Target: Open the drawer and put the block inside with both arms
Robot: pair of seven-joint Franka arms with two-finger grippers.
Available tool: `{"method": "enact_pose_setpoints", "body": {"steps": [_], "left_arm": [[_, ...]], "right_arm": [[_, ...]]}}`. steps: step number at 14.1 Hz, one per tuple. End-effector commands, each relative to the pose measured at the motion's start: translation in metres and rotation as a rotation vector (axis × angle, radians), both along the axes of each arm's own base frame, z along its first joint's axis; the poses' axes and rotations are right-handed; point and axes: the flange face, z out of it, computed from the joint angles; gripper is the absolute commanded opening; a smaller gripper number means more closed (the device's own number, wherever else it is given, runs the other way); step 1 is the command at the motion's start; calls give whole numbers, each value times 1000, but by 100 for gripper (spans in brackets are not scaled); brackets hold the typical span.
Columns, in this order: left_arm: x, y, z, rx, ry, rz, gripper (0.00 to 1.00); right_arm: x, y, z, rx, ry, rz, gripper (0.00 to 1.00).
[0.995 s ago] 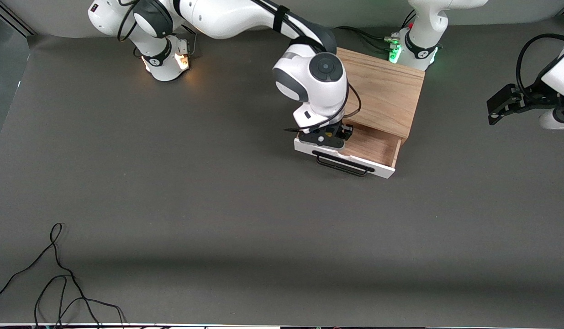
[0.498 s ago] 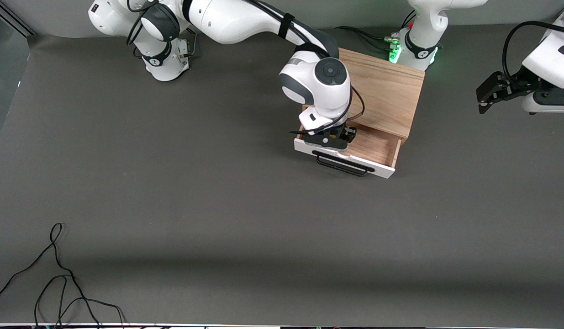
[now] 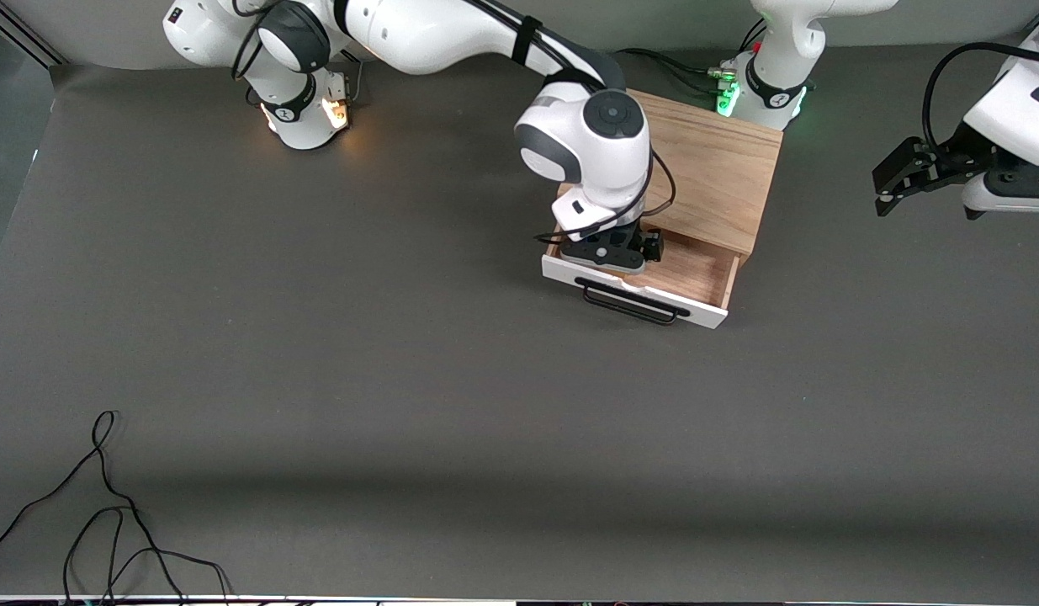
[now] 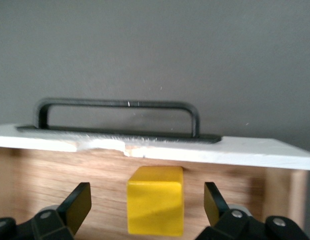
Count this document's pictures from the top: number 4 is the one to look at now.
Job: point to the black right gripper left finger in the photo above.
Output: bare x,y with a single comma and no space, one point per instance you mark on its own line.
77,202

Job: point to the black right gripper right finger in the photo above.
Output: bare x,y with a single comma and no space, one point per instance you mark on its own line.
215,202

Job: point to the white-fronted wooden drawer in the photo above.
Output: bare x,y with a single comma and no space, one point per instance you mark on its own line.
245,152

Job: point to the yellow cube block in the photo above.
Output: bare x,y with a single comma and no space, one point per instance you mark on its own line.
155,205

